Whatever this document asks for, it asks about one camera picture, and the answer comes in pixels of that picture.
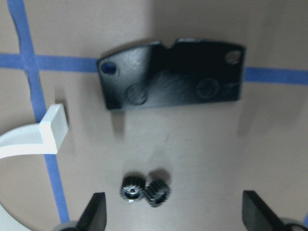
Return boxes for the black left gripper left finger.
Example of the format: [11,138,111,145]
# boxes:
[76,192,107,231]

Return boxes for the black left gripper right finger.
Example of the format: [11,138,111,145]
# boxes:
[242,191,286,231]

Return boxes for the small black bearing gear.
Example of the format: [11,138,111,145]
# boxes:
[120,175,146,203]

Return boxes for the small black plastic part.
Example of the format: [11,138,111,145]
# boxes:
[96,39,246,111]

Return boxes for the white curved half ring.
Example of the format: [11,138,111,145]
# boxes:
[0,103,69,231]

